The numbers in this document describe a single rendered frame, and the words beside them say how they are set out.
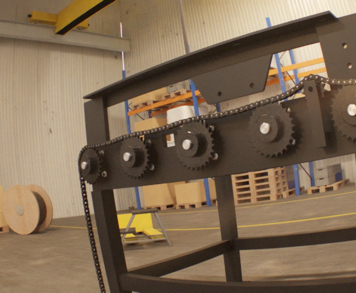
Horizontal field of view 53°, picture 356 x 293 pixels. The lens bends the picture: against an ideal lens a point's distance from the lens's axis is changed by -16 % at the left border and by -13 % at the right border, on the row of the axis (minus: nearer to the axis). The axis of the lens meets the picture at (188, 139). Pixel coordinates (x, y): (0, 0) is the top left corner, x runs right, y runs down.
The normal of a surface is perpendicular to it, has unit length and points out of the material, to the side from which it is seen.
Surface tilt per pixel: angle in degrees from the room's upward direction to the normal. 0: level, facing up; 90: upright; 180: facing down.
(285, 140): 90
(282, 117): 90
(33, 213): 90
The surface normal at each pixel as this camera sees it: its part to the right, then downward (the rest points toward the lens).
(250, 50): -0.63, 0.00
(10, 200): -0.19, -0.07
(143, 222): 0.23, -0.13
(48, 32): 0.76, -0.16
